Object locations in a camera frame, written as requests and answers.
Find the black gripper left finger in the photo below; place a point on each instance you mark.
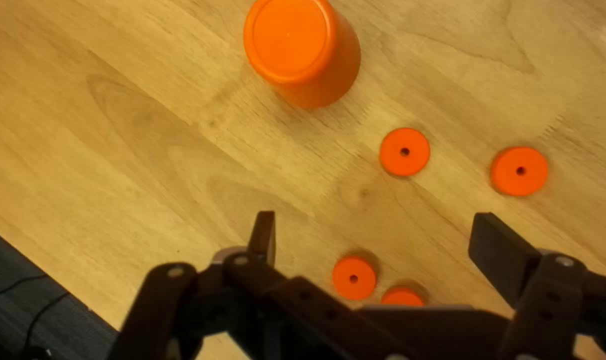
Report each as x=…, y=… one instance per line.
x=262, y=238

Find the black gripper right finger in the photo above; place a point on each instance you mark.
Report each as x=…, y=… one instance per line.
x=503, y=257

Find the orange plastic cup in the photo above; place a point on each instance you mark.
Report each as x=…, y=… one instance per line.
x=305, y=48

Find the orange disc under blocks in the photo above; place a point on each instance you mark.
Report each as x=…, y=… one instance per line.
x=518, y=171

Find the orange disc gripper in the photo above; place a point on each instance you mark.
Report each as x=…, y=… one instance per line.
x=402, y=297
x=355, y=277

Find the orange disc with hole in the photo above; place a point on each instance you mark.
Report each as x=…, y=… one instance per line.
x=404, y=152

